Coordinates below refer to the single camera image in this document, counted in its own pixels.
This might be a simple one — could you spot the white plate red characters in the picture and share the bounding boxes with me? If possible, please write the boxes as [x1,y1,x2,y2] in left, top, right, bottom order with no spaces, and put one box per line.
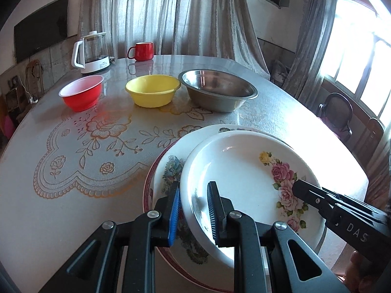
[144,124,261,267]

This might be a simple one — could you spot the white plate pink roses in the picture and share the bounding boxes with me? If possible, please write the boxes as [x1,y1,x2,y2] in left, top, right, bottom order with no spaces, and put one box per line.
[180,130,325,267]

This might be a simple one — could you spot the stainless steel bowl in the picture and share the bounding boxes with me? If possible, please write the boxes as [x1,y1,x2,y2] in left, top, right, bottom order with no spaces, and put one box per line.
[178,69,259,113]

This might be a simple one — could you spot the yellow plastic bowl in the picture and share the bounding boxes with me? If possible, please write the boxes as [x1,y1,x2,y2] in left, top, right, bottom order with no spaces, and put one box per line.
[125,75,181,108]

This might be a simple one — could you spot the red plastic bowl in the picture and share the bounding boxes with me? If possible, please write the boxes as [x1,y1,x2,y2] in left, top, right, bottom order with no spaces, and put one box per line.
[58,75,104,112]

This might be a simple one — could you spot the large purple floral plate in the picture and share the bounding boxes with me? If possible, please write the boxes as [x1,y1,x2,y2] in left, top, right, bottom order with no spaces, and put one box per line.
[143,138,234,292]

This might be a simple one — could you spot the person right hand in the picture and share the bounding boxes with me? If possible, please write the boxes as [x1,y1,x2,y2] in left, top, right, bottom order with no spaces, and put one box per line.
[343,251,390,292]

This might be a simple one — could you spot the dark wooden round-back chair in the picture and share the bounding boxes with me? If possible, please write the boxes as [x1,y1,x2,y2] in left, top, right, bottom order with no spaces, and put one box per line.
[316,93,353,143]

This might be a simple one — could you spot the red enamel mug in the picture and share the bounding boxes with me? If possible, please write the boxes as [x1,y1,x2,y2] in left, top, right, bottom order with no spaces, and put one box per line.
[127,42,154,62]

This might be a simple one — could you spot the white glass electric kettle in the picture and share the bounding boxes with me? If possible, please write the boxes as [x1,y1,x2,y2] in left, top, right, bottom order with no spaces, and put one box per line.
[71,31,110,74]

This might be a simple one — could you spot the pink bag on floor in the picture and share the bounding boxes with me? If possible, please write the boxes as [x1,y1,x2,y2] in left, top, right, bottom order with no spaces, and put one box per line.
[3,116,15,140]

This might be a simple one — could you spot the grey side window curtain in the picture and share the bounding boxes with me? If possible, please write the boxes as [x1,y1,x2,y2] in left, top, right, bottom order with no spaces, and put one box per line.
[282,0,338,108]

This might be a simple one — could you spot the wooden chair by wall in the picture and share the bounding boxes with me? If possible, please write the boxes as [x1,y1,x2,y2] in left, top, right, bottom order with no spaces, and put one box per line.
[25,60,44,103]

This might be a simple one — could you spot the black wall television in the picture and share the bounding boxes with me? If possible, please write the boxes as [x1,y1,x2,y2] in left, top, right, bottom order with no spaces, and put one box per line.
[14,0,69,63]

